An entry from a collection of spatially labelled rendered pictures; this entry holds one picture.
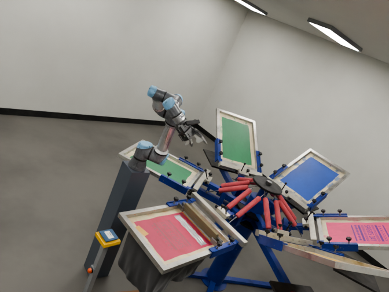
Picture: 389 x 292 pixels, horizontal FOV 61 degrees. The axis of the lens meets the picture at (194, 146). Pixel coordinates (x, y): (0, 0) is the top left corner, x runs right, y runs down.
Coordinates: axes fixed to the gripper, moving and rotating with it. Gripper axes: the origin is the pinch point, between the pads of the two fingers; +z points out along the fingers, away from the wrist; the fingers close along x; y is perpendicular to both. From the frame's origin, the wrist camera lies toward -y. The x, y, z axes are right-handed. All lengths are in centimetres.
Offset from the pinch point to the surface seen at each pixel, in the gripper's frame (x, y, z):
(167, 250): -43, 45, 55
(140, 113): -438, -230, 37
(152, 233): -57, 41, 45
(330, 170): -55, -183, 173
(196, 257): -31, 35, 71
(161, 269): -27, 61, 52
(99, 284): -144, 80, 83
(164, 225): -64, 26, 52
